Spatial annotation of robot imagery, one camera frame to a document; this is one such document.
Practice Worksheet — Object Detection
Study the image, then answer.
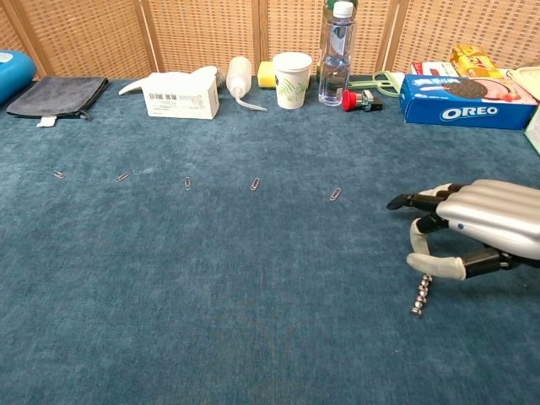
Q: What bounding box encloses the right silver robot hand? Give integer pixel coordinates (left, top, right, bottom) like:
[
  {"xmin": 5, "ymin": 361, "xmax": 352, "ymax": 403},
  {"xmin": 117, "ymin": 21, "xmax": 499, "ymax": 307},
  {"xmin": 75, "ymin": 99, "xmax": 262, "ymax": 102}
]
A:
[{"xmin": 386, "ymin": 179, "xmax": 540, "ymax": 282}]

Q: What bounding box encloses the clear water bottle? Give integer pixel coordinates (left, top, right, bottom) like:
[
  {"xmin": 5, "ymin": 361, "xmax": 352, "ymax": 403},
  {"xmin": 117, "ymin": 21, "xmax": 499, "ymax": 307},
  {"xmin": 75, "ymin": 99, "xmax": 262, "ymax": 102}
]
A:
[{"xmin": 317, "ymin": 1, "xmax": 358, "ymax": 107}]

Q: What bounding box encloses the silver magnetic bead stick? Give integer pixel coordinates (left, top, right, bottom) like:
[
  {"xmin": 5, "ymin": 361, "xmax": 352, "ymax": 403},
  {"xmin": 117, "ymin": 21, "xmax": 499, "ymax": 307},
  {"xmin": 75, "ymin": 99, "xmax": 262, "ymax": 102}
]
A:
[{"xmin": 411, "ymin": 273, "xmax": 435, "ymax": 318}]

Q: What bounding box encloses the green tea bottle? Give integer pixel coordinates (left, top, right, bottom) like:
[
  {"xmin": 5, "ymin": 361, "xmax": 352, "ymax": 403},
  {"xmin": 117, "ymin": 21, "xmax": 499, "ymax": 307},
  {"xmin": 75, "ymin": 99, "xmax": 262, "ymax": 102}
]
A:
[{"xmin": 322, "ymin": 0, "xmax": 359, "ymax": 18}]

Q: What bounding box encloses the red emergency push button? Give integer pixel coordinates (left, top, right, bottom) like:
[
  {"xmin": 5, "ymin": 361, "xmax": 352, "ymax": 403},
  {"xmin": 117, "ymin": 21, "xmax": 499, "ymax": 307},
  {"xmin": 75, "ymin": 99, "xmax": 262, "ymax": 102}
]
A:
[{"xmin": 341, "ymin": 89, "xmax": 384, "ymax": 113}]

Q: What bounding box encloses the light green hand brush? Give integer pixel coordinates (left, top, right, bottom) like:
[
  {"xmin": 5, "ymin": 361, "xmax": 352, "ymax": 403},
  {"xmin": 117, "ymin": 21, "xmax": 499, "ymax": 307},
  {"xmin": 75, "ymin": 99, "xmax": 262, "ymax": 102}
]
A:
[{"xmin": 347, "ymin": 70, "xmax": 407, "ymax": 99}]

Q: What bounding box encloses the wicker folding screen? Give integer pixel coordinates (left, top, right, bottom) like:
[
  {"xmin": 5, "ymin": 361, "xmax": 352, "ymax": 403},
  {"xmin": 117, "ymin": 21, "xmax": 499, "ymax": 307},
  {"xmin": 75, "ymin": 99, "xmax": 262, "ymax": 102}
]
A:
[{"xmin": 0, "ymin": 0, "xmax": 540, "ymax": 81}]

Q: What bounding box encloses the red white blue box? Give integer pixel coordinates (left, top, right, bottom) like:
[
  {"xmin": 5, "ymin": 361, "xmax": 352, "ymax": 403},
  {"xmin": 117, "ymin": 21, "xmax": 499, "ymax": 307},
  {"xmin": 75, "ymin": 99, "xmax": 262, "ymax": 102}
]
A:
[{"xmin": 409, "ymin": 61, "xmax": 461, "ymax": 78}]

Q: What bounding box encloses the white paper cup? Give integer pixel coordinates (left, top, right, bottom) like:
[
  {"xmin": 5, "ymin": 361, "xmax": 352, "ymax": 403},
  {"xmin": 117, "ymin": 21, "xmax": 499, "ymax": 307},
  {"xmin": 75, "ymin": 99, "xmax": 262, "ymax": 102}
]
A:
[{"xmin": 272, "ymin": 51, "xmax": 314, "ymax": 111}]

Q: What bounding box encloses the beige lidded food container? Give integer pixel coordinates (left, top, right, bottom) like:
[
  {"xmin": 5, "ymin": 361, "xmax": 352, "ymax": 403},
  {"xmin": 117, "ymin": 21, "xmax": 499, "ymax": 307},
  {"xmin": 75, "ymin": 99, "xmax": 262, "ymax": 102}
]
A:
[{"xmin": 505, "ymin": 66, "xmax": 540, "ymax": 102}]

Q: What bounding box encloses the clear squeeze wash bottle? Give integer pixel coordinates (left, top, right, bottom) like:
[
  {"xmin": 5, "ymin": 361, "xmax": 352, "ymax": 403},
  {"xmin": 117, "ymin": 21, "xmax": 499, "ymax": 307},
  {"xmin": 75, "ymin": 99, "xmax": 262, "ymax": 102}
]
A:
[{"xmin": 225, "ymin": 56, "xmax": 268, "ymax": 112}]

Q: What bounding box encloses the yellow snack box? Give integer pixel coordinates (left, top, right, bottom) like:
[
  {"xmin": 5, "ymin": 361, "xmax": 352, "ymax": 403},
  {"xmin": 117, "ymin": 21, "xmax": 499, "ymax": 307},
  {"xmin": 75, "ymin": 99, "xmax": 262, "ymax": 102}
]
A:
[{"xmin": 450, "ymin": 43, "xmax": 505, "ymax": 80}]

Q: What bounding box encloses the white handled round brush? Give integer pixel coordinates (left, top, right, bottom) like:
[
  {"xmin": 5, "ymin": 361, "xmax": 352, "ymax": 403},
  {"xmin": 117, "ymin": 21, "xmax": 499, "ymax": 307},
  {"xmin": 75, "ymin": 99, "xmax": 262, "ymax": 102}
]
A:
[{"xmin": 118, "ymin": 65, "xmax": 224, "ymax": 96}]

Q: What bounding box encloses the blue Oreo cookie box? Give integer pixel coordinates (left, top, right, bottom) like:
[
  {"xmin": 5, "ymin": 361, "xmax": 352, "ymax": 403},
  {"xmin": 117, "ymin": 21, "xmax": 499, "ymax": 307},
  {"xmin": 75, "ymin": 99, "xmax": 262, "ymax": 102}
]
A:
[{"xmin": 398, "ymin": 73, "xmax": 539, "ymax": 131}]

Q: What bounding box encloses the yellow sponge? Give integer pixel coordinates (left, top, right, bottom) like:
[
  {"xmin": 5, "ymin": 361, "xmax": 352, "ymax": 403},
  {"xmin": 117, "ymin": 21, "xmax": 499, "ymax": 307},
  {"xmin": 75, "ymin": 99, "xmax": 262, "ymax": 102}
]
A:
[{"xmin": 256, "ymin": 61, "xmax": 321, "ymax": 89}]

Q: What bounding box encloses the blue detergent bottle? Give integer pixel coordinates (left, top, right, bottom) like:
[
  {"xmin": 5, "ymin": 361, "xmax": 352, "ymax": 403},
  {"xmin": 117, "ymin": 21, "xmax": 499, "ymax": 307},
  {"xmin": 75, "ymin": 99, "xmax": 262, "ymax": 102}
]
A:
[{"xmin": 0, "ymin": 49, "xmax": 38, "ymax": 106}]

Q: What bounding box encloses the dark grey cloth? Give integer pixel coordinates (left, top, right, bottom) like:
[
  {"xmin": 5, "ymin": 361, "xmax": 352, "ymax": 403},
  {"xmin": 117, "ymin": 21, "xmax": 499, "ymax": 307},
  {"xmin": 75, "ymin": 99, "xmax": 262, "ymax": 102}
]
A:
[{"xmin": 6, "ymin": 76, "xmax": 110, "ymax": 127}]

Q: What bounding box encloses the white cardboard box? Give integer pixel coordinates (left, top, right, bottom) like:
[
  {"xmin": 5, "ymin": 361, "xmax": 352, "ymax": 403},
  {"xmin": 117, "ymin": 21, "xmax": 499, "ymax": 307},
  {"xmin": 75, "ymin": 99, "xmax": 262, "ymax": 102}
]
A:
[{"xmin": 141, "ymin": 72, "xmax": 220, "ymax": 121}]

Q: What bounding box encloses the green tissue box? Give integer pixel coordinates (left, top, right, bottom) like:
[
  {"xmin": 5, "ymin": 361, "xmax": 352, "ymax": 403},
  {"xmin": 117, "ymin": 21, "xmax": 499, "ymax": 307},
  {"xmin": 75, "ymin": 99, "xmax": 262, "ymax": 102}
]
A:
[{"xmin": 523, "ymin": 116, "xmax": 540, "ymax": 155}]

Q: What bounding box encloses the blue carpet table cover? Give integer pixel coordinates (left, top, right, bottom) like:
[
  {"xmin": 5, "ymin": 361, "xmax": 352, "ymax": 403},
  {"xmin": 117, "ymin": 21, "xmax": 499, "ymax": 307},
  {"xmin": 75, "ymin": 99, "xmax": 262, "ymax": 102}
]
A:
[{"xmin": 0, "ymin": 75, "xmax": 540, "ymax": 405}]

